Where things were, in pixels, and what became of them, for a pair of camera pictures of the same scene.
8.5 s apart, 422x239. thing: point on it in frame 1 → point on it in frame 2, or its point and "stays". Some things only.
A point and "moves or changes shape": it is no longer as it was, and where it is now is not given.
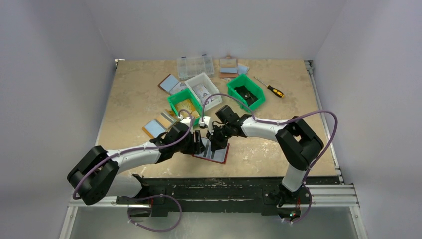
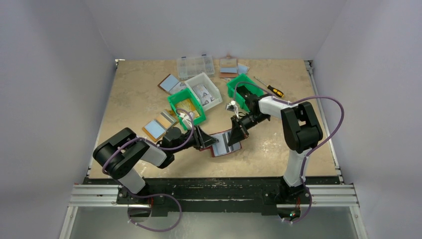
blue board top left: (171, 85) stays
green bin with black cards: (245, 90) stays
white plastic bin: (206, 91) stays
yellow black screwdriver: (275, 91) stays
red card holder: (220, 155) moves or changes shape
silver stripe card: (219, 155) → (226, 137)
